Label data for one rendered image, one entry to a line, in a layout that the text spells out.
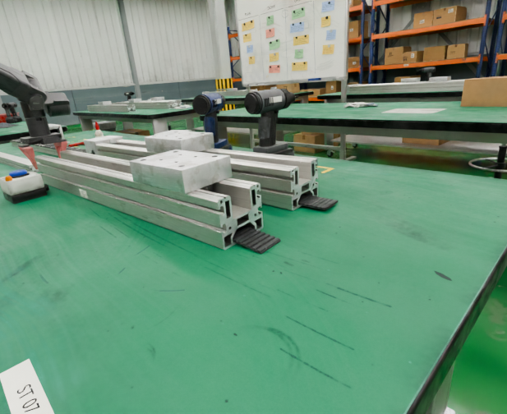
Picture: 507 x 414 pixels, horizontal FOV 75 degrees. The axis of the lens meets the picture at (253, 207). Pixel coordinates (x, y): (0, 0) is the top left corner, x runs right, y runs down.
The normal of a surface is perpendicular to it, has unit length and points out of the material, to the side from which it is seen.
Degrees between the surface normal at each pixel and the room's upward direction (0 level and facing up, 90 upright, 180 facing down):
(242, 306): 0
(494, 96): 91
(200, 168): 90
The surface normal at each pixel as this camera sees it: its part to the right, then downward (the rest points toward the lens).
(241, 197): -0.65, 0.32
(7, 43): 0.70, 0.21
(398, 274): -0.07, -0.93
